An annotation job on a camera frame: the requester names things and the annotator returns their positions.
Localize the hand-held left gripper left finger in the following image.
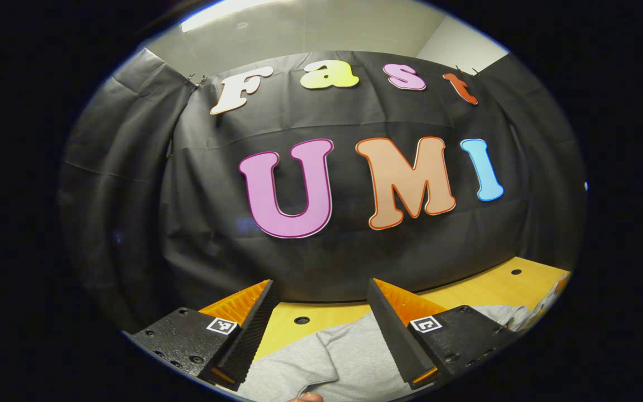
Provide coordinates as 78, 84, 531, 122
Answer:
125, 279, 284, 393

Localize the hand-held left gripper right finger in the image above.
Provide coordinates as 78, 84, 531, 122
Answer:
366, 277, 523, 390

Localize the grey zip-neck sweatshirt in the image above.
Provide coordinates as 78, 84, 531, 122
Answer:
238, 272, 572, 402

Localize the black backdrop cloth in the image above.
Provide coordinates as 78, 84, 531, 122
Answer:
58, 47, 589, 336

